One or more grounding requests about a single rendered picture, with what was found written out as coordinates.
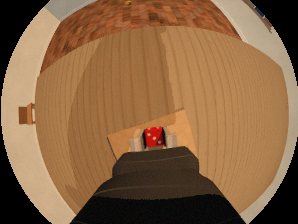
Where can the orange flat mat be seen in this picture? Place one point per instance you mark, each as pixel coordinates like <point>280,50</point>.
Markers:
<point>176,123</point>

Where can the red die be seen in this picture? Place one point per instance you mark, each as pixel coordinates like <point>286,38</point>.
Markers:
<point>154,136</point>

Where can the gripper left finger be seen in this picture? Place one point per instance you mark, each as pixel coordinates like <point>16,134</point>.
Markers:
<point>136,144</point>

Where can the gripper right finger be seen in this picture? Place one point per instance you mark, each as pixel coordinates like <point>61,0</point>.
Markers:
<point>170,139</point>

